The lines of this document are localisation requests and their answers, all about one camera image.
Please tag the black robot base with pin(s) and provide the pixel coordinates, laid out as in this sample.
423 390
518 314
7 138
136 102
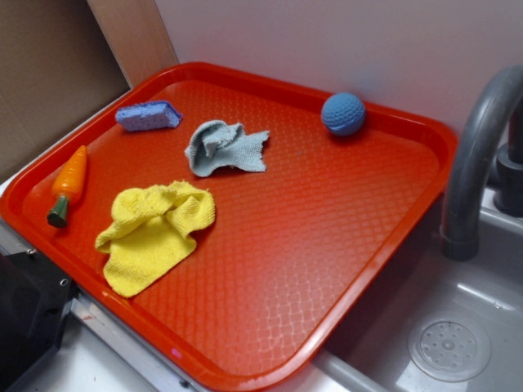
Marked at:
36 298

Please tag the blue dimpled ball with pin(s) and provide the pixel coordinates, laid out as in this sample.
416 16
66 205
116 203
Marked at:
343 114

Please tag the red plastic tray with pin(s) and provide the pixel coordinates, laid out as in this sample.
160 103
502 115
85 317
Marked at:
291 249

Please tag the light blue cloth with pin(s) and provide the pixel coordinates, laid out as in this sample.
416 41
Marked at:
217 144

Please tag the yellow cloth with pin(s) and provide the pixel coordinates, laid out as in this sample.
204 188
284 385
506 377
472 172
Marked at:
150 233

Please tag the blue sponge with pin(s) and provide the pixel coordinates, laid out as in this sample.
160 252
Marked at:
147 116

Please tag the orange toy carrot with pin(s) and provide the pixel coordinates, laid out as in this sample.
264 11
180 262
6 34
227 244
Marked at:
67 187

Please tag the grey toy faucet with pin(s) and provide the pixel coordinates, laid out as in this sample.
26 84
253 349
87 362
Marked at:
490 147

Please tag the wooden board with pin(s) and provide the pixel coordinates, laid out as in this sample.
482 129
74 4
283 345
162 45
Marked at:
137 37

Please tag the grey toy sink basin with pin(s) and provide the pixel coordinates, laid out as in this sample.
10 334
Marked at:
427 323

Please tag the brown cardboard panel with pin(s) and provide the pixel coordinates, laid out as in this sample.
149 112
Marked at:
57 70

